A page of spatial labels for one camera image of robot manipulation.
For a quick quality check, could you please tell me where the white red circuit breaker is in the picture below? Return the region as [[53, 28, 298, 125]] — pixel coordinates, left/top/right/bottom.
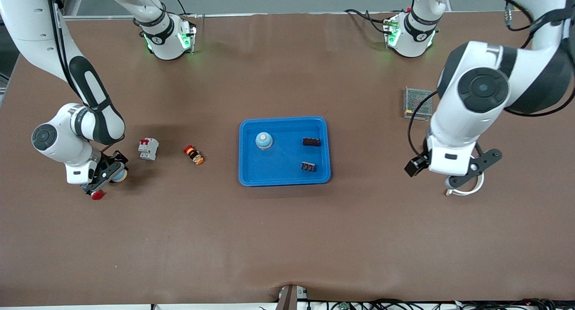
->
[[137, 138, 160, 161]]

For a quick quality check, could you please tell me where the blue plastic tray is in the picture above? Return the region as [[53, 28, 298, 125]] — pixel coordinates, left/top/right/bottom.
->
[[238, 116, 332, 187]]

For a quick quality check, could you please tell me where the metal table edge clamp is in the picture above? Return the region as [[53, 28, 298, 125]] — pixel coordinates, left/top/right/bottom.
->
[[279, 284, 309, 310]]

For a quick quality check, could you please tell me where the black left camera bracket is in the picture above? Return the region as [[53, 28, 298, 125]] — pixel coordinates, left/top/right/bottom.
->
[[449, 144, 503, 188]]

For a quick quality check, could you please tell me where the red mushroom button dark body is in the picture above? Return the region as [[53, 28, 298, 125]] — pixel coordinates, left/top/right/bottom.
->
[[81, 184, 105, 201]]

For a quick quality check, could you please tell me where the black base cable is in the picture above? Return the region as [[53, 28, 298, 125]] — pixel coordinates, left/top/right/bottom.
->
[[167, 0, 200, 19], [344, 8, 392, 35]]

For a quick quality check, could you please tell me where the black right camera bracket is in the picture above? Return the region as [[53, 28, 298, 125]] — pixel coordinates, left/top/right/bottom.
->
[[83, 163, 127, 193]]

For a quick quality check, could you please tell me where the red orange pushbutton switch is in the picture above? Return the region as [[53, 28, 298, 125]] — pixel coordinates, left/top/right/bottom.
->
[[183, 145, 204, 165]]

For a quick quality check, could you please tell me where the black camera bracket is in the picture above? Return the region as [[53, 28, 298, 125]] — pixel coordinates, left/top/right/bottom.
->
[[83, 163, 127, 193], [449, 144, 503, 188]]

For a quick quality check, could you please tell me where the white curved plastic bracket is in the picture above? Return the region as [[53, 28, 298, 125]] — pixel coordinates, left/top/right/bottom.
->
[[445, 172, 485, 197]]

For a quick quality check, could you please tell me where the black floor cable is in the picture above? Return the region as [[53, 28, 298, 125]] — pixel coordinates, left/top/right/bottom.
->
[[310, 298, 454, 310], [454, 298, 557, 310]]

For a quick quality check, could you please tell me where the metal mesh power supply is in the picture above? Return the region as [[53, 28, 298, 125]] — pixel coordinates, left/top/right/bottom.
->
[[403, 86, 434, 121]]

